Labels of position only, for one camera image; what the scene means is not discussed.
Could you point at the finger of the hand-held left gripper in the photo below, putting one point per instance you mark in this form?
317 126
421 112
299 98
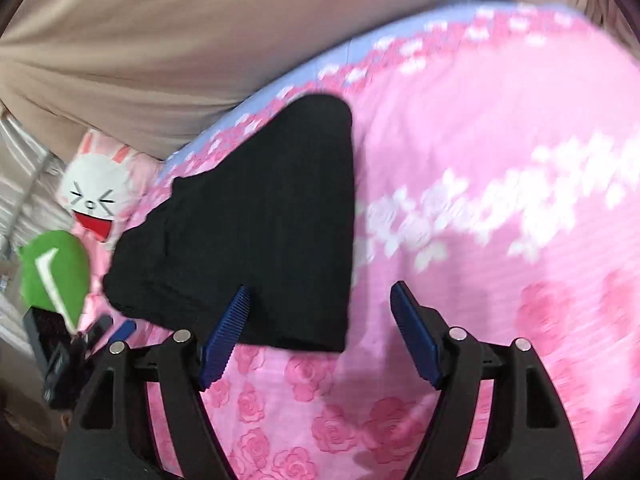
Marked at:
122 331
98 331

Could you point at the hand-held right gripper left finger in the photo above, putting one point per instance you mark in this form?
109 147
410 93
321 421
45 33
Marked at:
227 340

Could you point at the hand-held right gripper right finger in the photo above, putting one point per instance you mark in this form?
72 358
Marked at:
415 335

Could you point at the black pants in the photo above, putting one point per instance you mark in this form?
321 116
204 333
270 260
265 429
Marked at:
260 220

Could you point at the plain pink cloth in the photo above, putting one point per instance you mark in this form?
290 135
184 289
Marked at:
97 280

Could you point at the bunny face pillow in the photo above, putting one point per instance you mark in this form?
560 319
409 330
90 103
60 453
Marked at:
95 180

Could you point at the white satin curtain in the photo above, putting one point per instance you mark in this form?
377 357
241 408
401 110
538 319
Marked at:
20 185

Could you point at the pink floral bedsheet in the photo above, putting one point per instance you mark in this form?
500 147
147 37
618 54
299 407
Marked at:
475 135

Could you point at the beige cloth cover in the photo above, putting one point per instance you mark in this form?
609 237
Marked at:
200 35

